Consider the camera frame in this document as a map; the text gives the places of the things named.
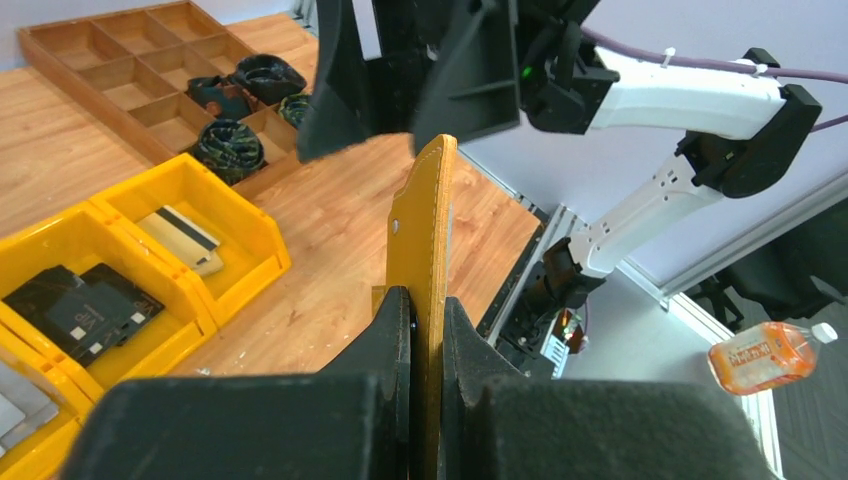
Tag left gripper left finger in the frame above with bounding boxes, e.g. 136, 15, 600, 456
60, 287, 412, 480

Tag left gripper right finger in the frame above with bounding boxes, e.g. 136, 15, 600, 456
442, 297, 772, 479

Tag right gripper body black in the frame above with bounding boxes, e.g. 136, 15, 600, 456
367, 0, 525, 144

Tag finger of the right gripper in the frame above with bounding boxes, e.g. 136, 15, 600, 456
296, 1, 383, 163
412, 1, 520, 152

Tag yellow leather card holder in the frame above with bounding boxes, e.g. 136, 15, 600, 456
372, 134, 457, 479

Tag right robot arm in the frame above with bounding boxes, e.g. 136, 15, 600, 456
296, 1, 822, 349

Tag gold cards in bin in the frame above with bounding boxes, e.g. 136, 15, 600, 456
137, 205, 224, 277

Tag black cards in bin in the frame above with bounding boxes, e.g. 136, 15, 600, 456
3, 263, 165, 367

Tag silver cards in bin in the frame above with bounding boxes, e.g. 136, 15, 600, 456
1, 372, 58, 456

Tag black green coiled belt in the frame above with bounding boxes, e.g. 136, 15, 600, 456
277, 92, 311, 129

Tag black coiled belt right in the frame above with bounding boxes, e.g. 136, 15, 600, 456
231, 53, 307, 105

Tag black coiled belt front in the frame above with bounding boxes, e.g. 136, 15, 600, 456
189, 118, 268, 186

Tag black coiled belt left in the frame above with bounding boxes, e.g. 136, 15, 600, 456
186, 76, 260, 120

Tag yellow bin right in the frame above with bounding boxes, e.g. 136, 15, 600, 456
91, 154, 291, 327

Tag yellow bin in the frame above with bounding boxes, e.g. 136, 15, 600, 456
1, 327, 93, 480
91, 154, 291, 327
1, 204, 217, 401

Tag brown wooden compartment tray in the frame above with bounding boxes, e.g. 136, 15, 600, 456
17, 0, 319, 200

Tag orange drink bottle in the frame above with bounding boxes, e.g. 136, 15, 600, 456
707, 322, 839, 396

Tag yellow bin left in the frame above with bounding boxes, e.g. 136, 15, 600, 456
1, 327, 93, 480

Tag yellow bin middle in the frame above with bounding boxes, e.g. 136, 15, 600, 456
1, 204, 217, 401

